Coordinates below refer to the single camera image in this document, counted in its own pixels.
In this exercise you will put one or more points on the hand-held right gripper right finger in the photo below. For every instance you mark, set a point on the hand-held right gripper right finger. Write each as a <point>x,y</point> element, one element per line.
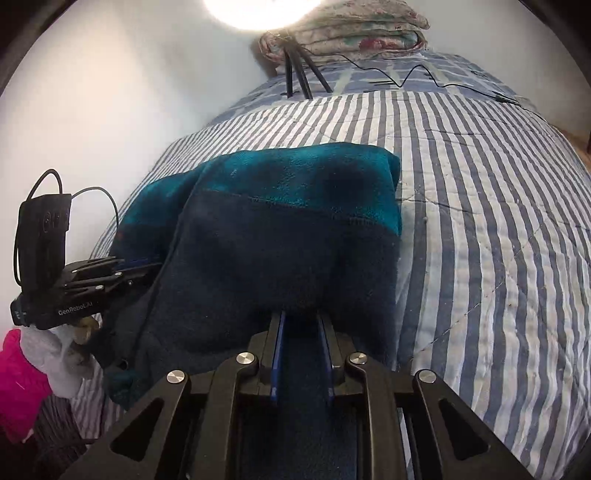
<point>328,369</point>

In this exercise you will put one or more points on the teal plaid fleece garment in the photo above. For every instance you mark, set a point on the teal plaid fleece garment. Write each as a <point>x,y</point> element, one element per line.
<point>286,230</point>

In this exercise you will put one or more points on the folded floral quilt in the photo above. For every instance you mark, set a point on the folded floral quilt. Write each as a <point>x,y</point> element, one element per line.
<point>360,41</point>

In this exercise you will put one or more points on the person's left hand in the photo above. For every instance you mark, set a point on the person's left hand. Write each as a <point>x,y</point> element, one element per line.
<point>55,364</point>

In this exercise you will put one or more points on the black tripod stand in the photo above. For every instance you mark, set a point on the black tripod stand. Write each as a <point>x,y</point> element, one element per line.
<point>302,78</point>

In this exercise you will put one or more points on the blue white striped bedspread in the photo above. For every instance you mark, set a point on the blue white striped bedspread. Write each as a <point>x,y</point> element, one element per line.
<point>485,230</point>

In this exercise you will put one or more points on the person's striped pants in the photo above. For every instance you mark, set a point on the person's striped pants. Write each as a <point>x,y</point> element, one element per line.
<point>60,429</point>

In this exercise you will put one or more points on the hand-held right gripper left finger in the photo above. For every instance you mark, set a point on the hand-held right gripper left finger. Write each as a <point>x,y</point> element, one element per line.
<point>278,369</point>

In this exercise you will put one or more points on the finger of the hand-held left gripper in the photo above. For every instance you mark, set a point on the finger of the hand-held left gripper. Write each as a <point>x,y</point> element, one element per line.
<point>94,267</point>
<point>120,281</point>

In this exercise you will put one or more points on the bright round lamp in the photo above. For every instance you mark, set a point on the bright round lamp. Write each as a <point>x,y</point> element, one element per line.
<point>263,11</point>

